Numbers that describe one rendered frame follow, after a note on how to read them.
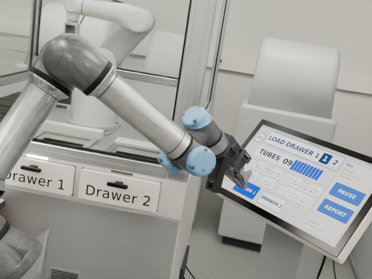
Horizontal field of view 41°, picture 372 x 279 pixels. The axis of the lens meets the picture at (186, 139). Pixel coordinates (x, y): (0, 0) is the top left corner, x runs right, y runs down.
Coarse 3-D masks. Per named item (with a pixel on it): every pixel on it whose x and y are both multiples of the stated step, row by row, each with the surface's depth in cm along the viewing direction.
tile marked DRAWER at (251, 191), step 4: (248, 184) 160; (252, 184) 159; (232, 188) 162; (236, 188) 161; (240, 188) 160; (248, 188) 159; (252, 188) 158; (256, 188) 157; (260, 188) 156; (240, 192) 159; (244, 192) 159; (248, 192) 158; (252, 192) 157; (256, 192) 156; (248, 196) 157; (252, 196) 156
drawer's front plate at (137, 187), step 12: (84, 168) 177; (84, 180) 176; (96, 180) 176; (108, 180) 175; (120, 180) 175; (132, 180) 174; (144, 180) 174; (84, 192) 177; (96, 192) 177; (120, 192) 176; (132, 192) 175; (144, 192) 174; (156, 192) 174; (120, 204) 177; (132, 204) 176; (156, 204) 175
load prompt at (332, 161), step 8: (272, 136) 167; (280, 136) 165; (272, 144) 165; (280, 144) 163; (288, 144) 161; (296, 144) 159; (304, 144) 158; (296, 152) 157; (304, 152) 156; (312, 152) 154; (320, 152) 153; (328, 152) 151; (312, 160) 152; (320, 160) 151; (328, 160) 149; (336, 160) 148; (344, 160) 146; (336, 168) 146
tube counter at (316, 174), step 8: (288, 160) 157; (296, 160) 156; (288, 168) 155; (296, 168) 154; (304, 168) 152; (312, 168) 151; (320, 168) 149; (304, 176) 150; (312, 176) 149; (320, 176) 147; (328, 176) 146
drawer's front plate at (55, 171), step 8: (24, 160) 178; (32, 160) 177; (40, 160) 178; (16, 168) 179; (40, 168) 177; (48, 168) 177; (56, 168) 177; (64, 168) 176; (72, 168) 176; (8, 176) 180; (16, 176) 179; (32, 176) 179; (40, 176) 178; (48, 176) 178; (56, 176) 177; (64, 176) 177; (72, 176) 177; (16, 184) 180; (24, 184) 180; (32, 184) 179; (56, 184) 178; (64, 184) 178; (72, 184) 177; (56, 192) 179; (64, 192) 178; (72, 192) 179
